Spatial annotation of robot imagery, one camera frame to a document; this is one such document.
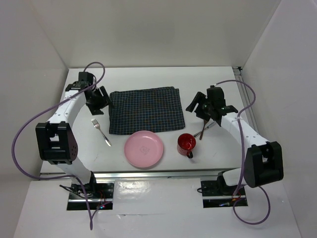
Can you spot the aluminium frame rail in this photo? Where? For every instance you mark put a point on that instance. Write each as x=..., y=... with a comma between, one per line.
x=250, y=109

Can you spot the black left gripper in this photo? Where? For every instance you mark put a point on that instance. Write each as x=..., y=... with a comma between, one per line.
x=104, y=100

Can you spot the pink plate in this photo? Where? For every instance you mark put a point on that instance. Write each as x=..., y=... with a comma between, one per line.
x=143, y=149

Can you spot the brown wooden spoon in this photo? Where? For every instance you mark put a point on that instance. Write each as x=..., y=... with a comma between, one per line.
x=203, y=129

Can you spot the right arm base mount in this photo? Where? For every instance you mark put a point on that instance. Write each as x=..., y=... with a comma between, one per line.
x=214, y=196

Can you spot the dark checked cloth placemat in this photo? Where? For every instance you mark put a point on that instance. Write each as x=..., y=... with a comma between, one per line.
x=155, y=110

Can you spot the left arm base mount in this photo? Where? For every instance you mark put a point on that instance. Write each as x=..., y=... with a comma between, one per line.
x=101, y=198

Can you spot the silver fork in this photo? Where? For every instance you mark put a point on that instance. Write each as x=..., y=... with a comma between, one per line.
x=98, y=127

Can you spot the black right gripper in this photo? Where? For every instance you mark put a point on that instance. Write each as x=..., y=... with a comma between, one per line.
x=198, y=97

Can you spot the red mug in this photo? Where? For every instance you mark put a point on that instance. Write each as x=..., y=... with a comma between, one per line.
x=185, y=145

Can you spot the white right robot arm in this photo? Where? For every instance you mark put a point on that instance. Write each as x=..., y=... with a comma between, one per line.
x=262, y=160

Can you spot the silver knife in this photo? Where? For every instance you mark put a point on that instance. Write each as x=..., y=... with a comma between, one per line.
x=207, y=127

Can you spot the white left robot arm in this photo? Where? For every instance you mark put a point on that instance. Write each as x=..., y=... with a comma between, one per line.
x=56, y=141

